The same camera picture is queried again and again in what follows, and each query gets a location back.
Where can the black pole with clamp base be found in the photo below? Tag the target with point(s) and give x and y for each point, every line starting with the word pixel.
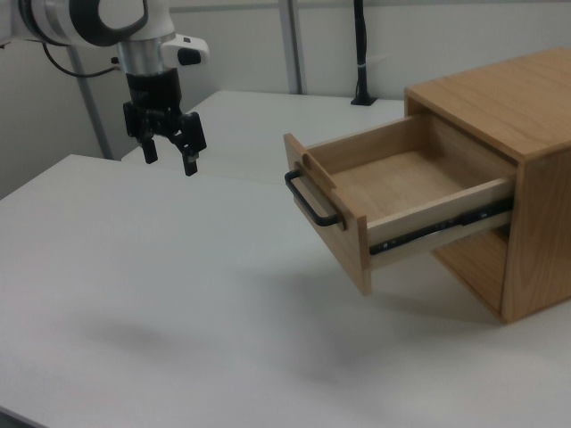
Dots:
pixel 362 53

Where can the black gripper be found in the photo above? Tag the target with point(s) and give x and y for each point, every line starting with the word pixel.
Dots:
pixel 154 96

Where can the grey partition frame post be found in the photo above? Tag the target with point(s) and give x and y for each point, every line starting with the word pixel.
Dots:
pixel 292 44

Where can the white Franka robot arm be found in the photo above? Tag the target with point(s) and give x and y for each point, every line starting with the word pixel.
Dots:
pixel 129 22

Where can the wooden cabinet box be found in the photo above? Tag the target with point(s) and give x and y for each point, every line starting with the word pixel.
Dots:
pixel 513 178

